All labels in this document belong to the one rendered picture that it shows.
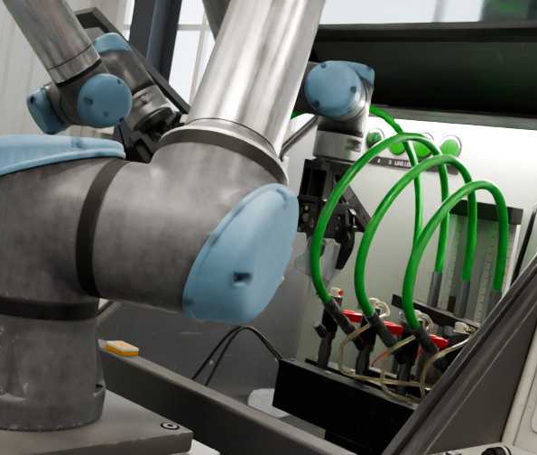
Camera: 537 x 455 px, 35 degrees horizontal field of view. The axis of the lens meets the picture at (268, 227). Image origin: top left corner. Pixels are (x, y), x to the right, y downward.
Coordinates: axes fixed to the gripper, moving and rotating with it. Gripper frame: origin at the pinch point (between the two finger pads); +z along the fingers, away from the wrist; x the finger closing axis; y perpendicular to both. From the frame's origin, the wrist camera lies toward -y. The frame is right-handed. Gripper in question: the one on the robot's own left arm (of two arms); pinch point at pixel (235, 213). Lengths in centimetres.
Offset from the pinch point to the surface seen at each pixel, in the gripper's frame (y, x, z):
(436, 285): -21.2, -0.2, 29.1
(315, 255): -2.2, 18.1, 12.3
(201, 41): -188, -576, -171
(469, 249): -25.5, 9.8, 26.2
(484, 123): -46.4, -1.4, 11.7
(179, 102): -78, -318, -84
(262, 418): 17.5, 20.9, 25.6
